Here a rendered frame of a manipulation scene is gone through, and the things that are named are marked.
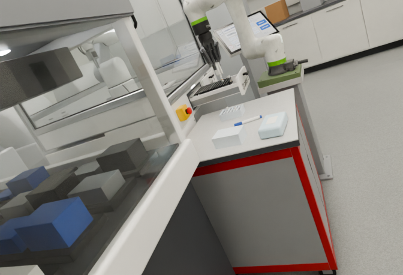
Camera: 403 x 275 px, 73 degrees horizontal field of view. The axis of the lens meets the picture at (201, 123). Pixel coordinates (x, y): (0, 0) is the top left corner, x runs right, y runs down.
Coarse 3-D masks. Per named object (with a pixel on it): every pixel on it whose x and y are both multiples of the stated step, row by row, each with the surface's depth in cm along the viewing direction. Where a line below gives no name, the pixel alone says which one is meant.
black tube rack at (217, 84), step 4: (220, 80) 179; (224, 80) 174; (232, 80) 179; (208, 84) 185; (212, 84) 179; (216, 84) 173; (220, 84) 170; (228, 84) 173; (200, 88) 183; (204, 88) 176; (208, 88) 172; (212, 88) 166; (216, 88) 176; (196, 92) 175; (200, 92) 170; (204, 92) 179
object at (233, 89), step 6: (234, 78) 181; (234, 84) 158; (216, 90) 162; (222, 90) 161; (228, 90) 160; (234, 90) 159; (192, 96) 178; (198, 96) 167; (204, 96) 166; (210, 96) 164; (216, 96) 163; (222, 96) 162; (192, 102) 169; (198, 102) 168; (204, 102) 167
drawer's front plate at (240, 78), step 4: (244, 68) 175; (240, 72) 163; (244, 72) 172; (236, 76) 156; (240, 76) 160; (244, 76) 169; (248, 76) 181; (236, 80) 154; (240, 80) 157; (244, 80) 166; (248, 80) 177; (240, 84) 155; (244, 84) 163; (248, 84) 174; (240, 88) 156; (240, 92) 157; (244, 92) 157
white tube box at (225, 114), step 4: (240, 104) 149; (228, 108) 152; (232, 108) 150; (236, 108) 148; (240, 108) 143; (244, 108) 149; (224, 112) 149; (228, 112) 147; (232, 112) 144; (236, 112) 143; (240, 112) 142; (220, 116) 147; (224, 116) 146; (228, 116) 146; (232, 116) 145; (236, 116) 144; (224, 120) 147
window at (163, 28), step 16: (144, 0) 152; (160, 0) 172; (176, 0) 197; (144, 16) 148; (160, 16) 166; (176, 16) 189; (144, 32) 143; (160, 32) 160; (176, 32) 182; (192, 32) 209; (144, 48) 139; (160, 48) 155; (176, 48) 175; (192, 48) 201; (160, 64) 150; (176, 64) 169; (192, 64) 192; (160, 80) 146; (176, 80) 163
